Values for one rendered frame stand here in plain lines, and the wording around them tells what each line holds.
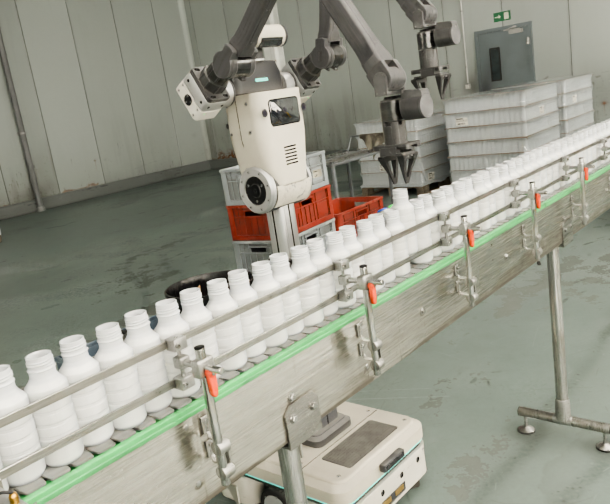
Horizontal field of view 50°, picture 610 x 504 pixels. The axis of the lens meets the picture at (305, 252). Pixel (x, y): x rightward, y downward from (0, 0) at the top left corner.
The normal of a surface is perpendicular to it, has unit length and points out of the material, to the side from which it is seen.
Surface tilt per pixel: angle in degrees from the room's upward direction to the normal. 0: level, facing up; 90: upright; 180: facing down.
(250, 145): 101
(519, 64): 90
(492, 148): 90
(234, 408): 90
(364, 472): 31
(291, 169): 90
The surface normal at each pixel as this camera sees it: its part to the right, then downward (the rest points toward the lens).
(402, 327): 0.76, 0.04
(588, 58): -0.64, 0.27
